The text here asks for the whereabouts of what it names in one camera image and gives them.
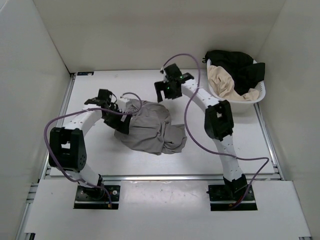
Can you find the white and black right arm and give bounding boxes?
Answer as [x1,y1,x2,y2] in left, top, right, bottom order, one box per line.
[154,63,248,201]

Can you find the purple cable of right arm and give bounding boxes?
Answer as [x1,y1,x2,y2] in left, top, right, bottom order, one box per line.
[161,53,270,208]

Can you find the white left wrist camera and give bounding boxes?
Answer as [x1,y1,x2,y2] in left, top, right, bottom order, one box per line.
[116,97,131,113]

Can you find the beige trousers in basket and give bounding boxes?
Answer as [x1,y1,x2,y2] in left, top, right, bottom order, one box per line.
[207,65,259,102]

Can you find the white front cover board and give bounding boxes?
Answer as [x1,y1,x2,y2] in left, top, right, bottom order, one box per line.
[25,180,311,240]

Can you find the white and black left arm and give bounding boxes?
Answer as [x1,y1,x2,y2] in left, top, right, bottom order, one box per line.
[45,89,132,200]

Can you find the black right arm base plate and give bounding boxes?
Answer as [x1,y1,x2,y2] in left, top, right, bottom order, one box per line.
[206,184,258,212]

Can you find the white laundry basket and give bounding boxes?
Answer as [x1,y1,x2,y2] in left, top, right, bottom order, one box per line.
[206,59,266,114]

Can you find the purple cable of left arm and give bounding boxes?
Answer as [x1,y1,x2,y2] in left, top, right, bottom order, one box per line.
[43,92,143,210]

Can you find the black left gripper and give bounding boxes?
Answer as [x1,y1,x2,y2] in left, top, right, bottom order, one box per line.
[102,104,132,135]

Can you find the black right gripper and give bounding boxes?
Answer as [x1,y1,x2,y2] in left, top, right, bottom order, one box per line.
[153,80,182,104]

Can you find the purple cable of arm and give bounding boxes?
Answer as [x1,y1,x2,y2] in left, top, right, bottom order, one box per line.
[43,92,143,210]
[161,53,270,208]

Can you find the black trousers in basket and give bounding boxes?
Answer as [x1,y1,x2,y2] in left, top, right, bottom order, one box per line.
[202,50,266,95]

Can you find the small blue label sticker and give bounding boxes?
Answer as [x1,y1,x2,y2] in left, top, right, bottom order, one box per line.
[77,71,94,76]

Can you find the aluminium frame rails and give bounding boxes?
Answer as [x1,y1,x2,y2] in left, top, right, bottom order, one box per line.
[14,72,313,240]

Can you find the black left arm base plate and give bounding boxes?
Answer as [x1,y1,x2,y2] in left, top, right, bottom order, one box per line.
[73,185,121,210]

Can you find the grey trousers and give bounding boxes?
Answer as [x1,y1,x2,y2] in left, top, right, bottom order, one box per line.
[114,99,187,155]

